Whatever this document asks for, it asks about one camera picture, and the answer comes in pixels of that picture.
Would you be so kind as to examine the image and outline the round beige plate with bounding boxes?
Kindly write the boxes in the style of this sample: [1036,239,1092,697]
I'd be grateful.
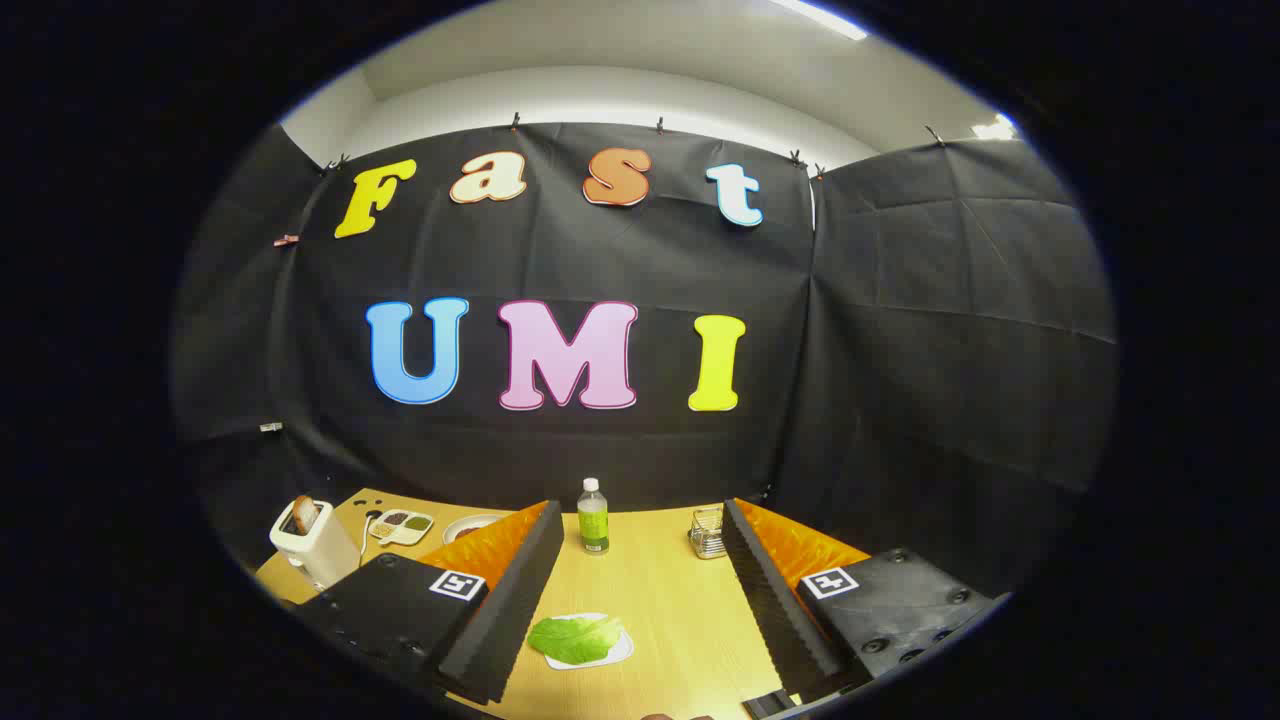
[443,513,511,546]

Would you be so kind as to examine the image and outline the metal wire basket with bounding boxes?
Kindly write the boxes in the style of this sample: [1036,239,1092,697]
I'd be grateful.
[688,506,729,560]

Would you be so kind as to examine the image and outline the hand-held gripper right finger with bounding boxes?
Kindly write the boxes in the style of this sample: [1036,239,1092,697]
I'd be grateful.
[722,498,1001,701]

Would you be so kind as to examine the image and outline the green lettuce leaf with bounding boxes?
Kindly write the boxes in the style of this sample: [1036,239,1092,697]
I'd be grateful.
[527,615,623,666]

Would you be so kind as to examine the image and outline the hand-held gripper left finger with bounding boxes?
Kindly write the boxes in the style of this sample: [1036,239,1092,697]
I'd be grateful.
[295,500,566,706]

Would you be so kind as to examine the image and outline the white divided condiment dish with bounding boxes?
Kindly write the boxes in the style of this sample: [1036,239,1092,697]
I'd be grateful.
[368,509,435,547]

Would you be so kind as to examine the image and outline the white toaster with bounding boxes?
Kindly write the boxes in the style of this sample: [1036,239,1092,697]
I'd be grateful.
[269,497,361,591]

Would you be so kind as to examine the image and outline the black backdrop cloth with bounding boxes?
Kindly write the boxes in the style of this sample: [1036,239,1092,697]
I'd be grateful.
[170,122,1119,601]

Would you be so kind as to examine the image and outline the green label plastic bottle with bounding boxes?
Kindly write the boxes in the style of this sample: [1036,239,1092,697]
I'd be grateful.
[577,477,610,556]

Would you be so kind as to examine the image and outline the white square plate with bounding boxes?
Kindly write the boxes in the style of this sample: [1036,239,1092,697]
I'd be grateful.
[540,612,635,671]

